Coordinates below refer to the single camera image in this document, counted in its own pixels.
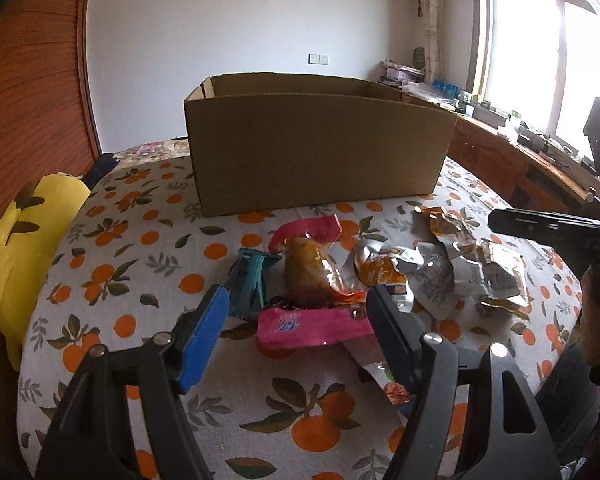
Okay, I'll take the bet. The pink packet with brown snack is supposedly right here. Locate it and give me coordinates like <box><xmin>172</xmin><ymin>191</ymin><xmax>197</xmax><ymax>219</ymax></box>
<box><xmin>255</xmin><ymin>214</ymin><xmax>377</xmax><ymax>361</ymax></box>

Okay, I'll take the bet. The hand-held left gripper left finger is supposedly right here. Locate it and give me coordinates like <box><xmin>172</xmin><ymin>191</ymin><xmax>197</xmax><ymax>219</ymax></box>
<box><xmin>32</xmin><ymin>284</ymin><xmax>231</xmax><ymax>480</ymax></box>

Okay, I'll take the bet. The teal snack packet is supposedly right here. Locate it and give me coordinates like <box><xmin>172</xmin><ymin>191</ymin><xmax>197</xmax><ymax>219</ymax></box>
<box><xmin>226</xmin><ymin>248</ymin><xmax>284</xmax><ymax>322</ymax></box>

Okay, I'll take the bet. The floral blanket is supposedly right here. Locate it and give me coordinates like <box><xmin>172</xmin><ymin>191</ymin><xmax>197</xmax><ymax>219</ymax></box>
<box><xmin>117</xmin><ymin>137</ymin><xmax>192</xmax><ymax>162</ymax></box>

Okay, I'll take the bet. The silver and brown snack packet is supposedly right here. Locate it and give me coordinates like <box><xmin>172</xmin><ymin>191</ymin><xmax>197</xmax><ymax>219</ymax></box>
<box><xmin>467</xmin><ymin>239</ymin><xmax>529</xmax><ymax>307</ymax></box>

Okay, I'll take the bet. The wooden frame window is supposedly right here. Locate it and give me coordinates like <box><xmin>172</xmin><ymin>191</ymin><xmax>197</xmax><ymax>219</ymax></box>
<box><xmin>467</xmin><ymin>0</ymin><xmax>600</xmax><ymax>161</ymax></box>

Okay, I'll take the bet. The orange fruit print tablecloth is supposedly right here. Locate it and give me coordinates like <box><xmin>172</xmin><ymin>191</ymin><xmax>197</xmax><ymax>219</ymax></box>
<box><xmin>17</xmin><ymin>152</ymin><xmax>588</xmax><ymax>480</ymax></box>

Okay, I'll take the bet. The dark blue cloth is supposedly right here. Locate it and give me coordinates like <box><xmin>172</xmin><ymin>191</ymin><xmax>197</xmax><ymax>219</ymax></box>
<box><xmin>82</xmin><ymin>152</ymin><xmax>123</xmax><ymax>186</ymax></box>

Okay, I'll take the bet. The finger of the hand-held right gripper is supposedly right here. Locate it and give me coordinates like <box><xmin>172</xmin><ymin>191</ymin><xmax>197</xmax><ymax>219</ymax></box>
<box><xmin>488</xmin><ymin>208</ymin><xmax>600</xmax><ymax>247</ymax></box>

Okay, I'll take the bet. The orange and silver snack packet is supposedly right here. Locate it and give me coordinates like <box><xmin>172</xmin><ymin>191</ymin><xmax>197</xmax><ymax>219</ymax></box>
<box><xmin>353</xmin><ymin>241</ymin><xmax>427</xmax><ymax>313</ymax></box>
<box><xmin>411</xmin><ymin>205</ymin><xmax>478</xmax><ymax>261</ymax></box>

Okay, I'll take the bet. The yellow plush cushion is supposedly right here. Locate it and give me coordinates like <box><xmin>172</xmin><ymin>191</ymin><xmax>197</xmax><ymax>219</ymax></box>
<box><xmin>0</xmin><ymin>172</ymin><xmax>92</xmax><ymax>372</ymax></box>

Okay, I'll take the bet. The wooden desk with clutter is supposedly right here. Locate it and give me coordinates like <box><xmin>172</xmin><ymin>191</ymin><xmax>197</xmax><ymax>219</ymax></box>
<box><xmin>402</xmin><ymin>79</ymin><xmax>597</xmax><ymax>171</ymax></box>

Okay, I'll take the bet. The wooden slatted wardrobe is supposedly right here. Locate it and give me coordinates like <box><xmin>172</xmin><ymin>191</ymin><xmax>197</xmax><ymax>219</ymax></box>
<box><xmin>0</xmin><ymin>0</ymin><xmax>103</xmax><ymax>241</ymax></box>

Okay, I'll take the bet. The small gold snack packet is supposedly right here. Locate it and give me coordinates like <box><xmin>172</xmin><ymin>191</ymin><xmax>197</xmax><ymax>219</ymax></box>
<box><xmin>479</xmin><ymin>296</ymin><xmax>532</xmax><ymax>322</ymax></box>

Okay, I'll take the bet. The brown cardboard box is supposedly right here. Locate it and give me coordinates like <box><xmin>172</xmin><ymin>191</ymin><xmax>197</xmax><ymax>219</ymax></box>
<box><xmin>183</xmin><ymin>73</ymin><xmax>458</xmax><ymax>218</ymax></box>

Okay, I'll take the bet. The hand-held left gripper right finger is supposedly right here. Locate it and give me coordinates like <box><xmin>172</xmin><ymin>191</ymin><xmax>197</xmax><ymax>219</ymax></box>
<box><xmin>366</xmin><ymin>284</ymin><xmax>567</xmax><ymax>480</ymax></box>

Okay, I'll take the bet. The pile of purple boxes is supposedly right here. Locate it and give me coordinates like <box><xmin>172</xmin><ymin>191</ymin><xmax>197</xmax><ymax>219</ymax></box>
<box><xmin>379</xmin><ymin>59</ymin><xmax>425</xmax><ymax>87</ymax></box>

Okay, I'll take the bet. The patterned white curtain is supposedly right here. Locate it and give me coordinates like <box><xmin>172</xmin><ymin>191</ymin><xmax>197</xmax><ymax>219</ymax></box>
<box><xmin>405</xmin><ymin>0</ymin><xmax>448</xmax><ymax>81</ymax></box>

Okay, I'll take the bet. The wooden desk cabinet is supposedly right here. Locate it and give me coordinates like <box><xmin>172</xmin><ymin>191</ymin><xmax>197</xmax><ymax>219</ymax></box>
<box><xmin>450</xmin><ymin>110</ymin><xmax>600</xmax><ymax>213</ymax></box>

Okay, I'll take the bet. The person's dark clothing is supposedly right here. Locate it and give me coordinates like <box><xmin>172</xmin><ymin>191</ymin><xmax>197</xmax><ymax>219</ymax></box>
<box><xmin>542</xmin><ymin>342</ymin><xmax>600</xmax><ymax>466</ymax></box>

